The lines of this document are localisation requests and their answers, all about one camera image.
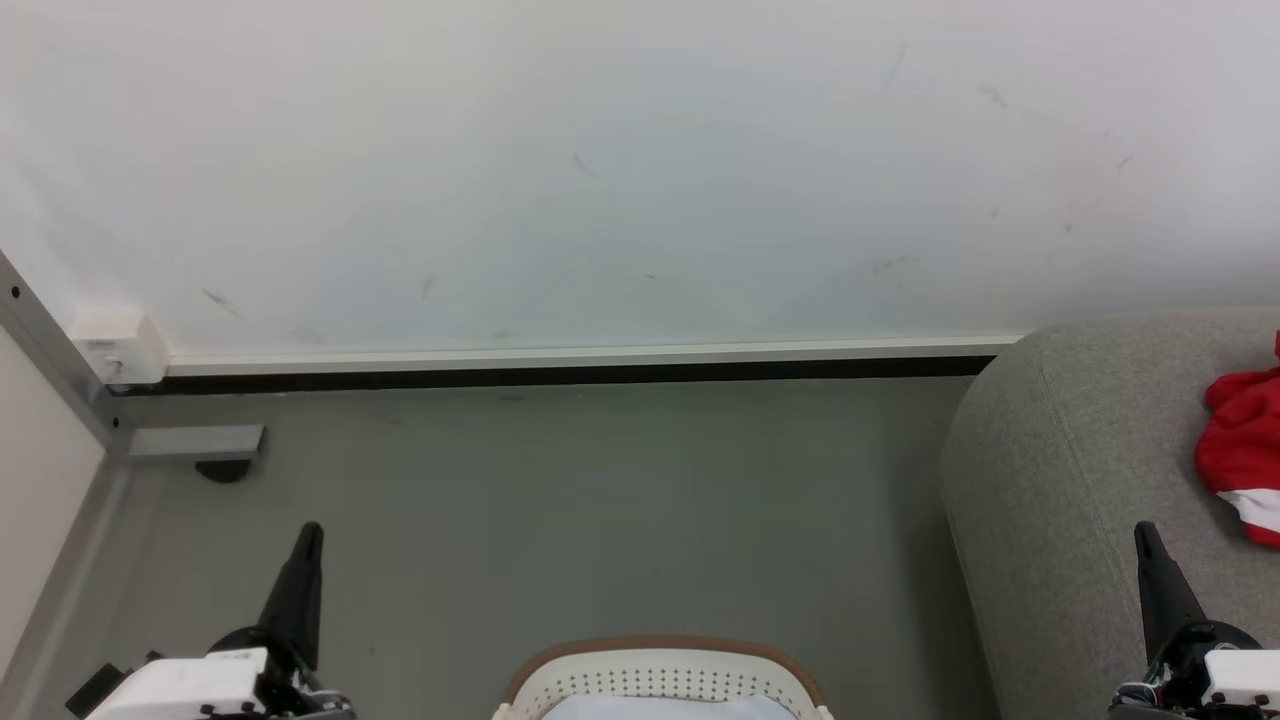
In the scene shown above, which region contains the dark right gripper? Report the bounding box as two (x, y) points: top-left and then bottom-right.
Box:
(1110, 520), (1265, 720)

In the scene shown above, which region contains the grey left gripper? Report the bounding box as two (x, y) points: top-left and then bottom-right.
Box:
(205, 521), (357, 720)

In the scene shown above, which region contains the red garment with white stripes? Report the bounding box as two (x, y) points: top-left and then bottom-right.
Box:
(1193, 330), (1280, 549)

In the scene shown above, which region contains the white perforated laundry basket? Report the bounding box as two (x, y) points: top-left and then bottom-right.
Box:
(490, 635), (836, 720)

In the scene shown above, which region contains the grey fabric sofa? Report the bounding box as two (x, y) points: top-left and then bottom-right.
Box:
(940, 308), (1280, 720)

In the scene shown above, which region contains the white and black baseboard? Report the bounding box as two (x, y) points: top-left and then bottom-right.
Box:
(165, 337), (1023, 394)

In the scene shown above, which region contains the white wall socket box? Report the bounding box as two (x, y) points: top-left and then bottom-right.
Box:
(70, 305), (171, 387)

